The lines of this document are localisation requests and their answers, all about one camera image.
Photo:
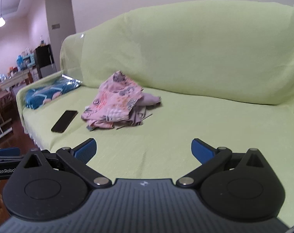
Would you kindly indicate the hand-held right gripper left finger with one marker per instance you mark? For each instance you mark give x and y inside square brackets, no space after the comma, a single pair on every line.
[85,150]

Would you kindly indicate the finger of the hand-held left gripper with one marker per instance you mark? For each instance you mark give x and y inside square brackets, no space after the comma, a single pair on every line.
[6,161]
[7,151]

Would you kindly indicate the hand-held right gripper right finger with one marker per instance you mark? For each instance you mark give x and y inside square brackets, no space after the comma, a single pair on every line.
[202,150]

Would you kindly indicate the pink patterned pants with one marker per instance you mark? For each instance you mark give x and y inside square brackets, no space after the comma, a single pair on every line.
[113,102]

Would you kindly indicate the white step stool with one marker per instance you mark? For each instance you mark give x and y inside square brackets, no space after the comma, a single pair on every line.
[0,126]

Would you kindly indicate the black smartphone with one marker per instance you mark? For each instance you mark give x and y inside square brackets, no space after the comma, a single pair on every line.
[64,121]

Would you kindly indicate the cluttered dining table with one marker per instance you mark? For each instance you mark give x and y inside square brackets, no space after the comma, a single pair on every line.
[8,82]

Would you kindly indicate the teal patterned cloth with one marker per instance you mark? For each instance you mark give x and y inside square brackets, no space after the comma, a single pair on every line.
[47,92]

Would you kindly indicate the plain mauve garment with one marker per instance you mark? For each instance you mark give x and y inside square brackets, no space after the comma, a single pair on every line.
[149,100]

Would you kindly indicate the light blue box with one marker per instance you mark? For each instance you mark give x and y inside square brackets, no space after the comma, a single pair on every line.
[26,61]

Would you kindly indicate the sofa with light green cover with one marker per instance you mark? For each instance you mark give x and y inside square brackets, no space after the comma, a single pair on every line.
[185,53]

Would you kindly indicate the black cabinet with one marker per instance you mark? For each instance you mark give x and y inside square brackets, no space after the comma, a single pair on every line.
[45,58]

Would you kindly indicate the wall switch panel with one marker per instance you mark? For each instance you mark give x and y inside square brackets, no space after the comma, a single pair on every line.
[55,26]

